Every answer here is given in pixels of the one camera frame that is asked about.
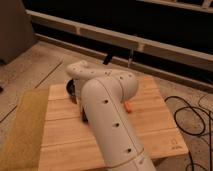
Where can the orange marker pen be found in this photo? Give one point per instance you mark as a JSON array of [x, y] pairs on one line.
[[127, 107]]

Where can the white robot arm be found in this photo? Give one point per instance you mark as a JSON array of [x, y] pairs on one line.
[[102, 92]]

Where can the black round object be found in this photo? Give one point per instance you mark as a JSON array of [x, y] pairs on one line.
[[70, 87]]

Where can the yellow-green mat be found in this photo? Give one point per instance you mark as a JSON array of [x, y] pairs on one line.
[[21, 150]]

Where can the grey cabinet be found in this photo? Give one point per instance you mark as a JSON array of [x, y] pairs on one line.
[[16, 32]]

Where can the wooden board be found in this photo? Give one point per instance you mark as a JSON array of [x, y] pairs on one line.
[[70, 145]]

